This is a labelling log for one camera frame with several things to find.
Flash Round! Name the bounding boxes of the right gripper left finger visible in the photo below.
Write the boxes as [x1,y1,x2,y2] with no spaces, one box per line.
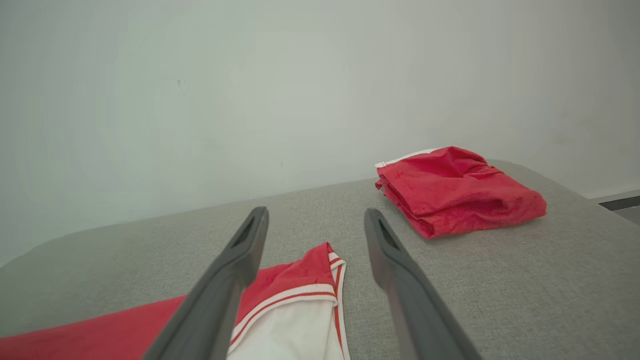
[142,206,270,360]

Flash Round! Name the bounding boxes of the white and black baseboard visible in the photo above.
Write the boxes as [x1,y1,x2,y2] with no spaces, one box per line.
[582,189,640,211]

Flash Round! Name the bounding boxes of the red garment thin white stripes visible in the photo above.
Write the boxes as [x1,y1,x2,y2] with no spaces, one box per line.
[0,242,351,360]

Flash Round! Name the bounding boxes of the red garment broad white band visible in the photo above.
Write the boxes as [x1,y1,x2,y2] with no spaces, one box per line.
[374,145,548,240]

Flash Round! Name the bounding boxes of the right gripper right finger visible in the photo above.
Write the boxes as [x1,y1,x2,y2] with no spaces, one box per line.
[363,208,484,360]

